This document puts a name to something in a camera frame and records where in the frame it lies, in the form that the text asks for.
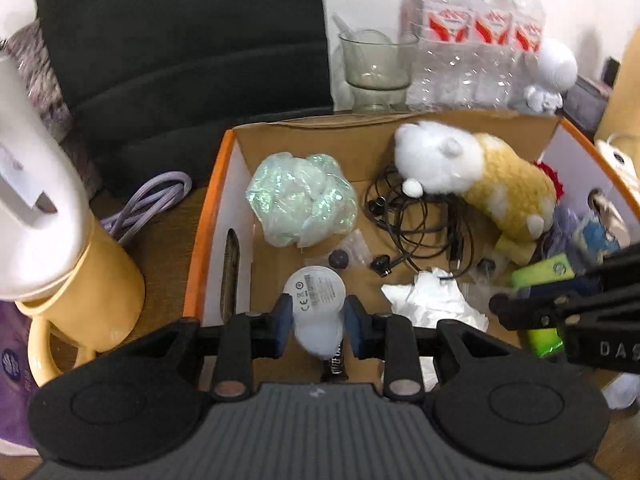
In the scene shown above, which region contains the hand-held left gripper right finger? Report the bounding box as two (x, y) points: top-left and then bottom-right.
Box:
(344, 294), (506, 402)

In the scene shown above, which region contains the purple burlap drawstring pouch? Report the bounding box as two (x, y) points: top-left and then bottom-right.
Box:
(542, 204), (594, 261)

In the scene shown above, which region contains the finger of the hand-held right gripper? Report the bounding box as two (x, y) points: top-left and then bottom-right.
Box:
(489, 275), (640, 333)
(582, 242), (640, 281)

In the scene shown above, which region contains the black paper bag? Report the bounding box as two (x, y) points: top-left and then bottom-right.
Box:
(31, 0), (335, 191)

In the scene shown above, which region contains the green wet wipes pack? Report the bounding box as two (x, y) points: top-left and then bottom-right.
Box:
(510, 254), (577, 359)

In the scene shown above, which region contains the white and yellow plush toy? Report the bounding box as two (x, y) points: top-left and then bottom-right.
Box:
(393, 120), (559, 244)

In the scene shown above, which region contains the iridescent plastic bag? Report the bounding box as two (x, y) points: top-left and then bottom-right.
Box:
(246, 152), (359, 249)

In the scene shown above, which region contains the white tissue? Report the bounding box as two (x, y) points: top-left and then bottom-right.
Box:
(381, 267), (490, 391)

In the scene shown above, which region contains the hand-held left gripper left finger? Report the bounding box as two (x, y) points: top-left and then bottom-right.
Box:
(137, 292), (296, 401)

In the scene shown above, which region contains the purple tissue box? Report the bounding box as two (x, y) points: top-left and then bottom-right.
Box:
(0, 300), (46, 456)

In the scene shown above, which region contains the purple cable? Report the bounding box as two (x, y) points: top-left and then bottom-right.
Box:
(100, 171), (194, 246)

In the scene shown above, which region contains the red and orange cardboard box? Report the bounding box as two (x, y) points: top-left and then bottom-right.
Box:
(182, 109), (640, 391)

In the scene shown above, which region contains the small grey box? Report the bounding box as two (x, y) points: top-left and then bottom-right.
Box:
(562, 75), (611, 134)

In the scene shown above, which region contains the grey fuzzy cloth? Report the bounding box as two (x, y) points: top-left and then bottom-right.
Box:
(2, 19), (104, 199)

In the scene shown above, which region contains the clear glass cup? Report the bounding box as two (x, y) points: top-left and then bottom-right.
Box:
(338, 27), (420, 114)

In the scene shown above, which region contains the white detergent bottle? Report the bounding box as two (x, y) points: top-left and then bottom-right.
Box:
(0, 37), (91, 304)

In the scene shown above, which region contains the white round case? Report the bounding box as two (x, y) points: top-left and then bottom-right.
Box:
(282, 266), (347, 360)

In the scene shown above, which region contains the red fabric rose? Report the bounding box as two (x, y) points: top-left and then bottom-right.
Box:
(534, 160), (566, 196)

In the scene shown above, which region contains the blue and yellow toy figure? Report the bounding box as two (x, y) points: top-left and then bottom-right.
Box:
(575, 192), (631, 264)

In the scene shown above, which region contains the yellow mug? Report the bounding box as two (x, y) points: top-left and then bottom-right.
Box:
(15, 215), (147, 389)

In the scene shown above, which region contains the yellow thermos jug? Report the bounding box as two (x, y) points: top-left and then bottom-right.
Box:
(592, 25), (640, 146)

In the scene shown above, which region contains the small clear packet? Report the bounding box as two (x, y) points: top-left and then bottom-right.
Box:
(327, 230), (372, 269)
(475, 255), (506, 281)

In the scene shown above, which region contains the clear water bottle red label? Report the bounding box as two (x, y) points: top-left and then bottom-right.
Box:
(460, 0), (517, 106)
(400, 0), (476, 111)
(502, 0), (546, 106)

